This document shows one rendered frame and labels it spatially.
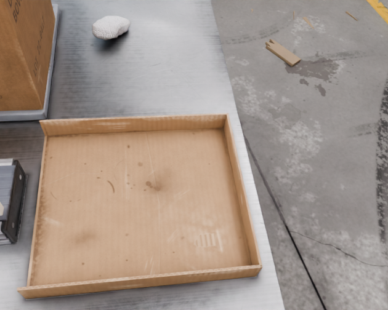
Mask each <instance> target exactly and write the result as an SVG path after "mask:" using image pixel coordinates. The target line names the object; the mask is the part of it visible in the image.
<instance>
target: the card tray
mask: <svg viewBox="0 0 388 310"><path fill-rule="evenodd" d="M39 122H40V125H41V127H42V130H43V132H44V135H45V139H44V148H43V154H42V164H41V174H40V179H39V189H38V199H37V204H36V215H35V220H34V230H33V240H32V245H31V255H30V265H29V270H28V280H27V286H26V287H17V291H18V292H19V293H20V294H21V295H22V296H23V297H24V298H25V299H32V298H44V297H51V296H63V295H75V294H82V293H94V292H106V291H113V290H125V289H132V288H144V287H156V286H163V285H175V284H187V283H194V282H206V281H214V280H225V279H237V278H244V277H256V276H257V274H258V273H259V271H260V270H261V269H262V262H261V256H260V253H259V248H258V244H257V239H256V234H255V231H254V226H253V221H252V217H251V212H250V209H249V204H248V198H247V195H246V190H245V184H244V181H243V176H242V172H241V167H240V162H239V158H238V153H237V150H236V145H235V140H234V136H233V131H232V126H231V123H230V118H229V114H228V113H212V114H180V115H164V116H131V117H100V118H82V119H51V120H39Z"/></svg>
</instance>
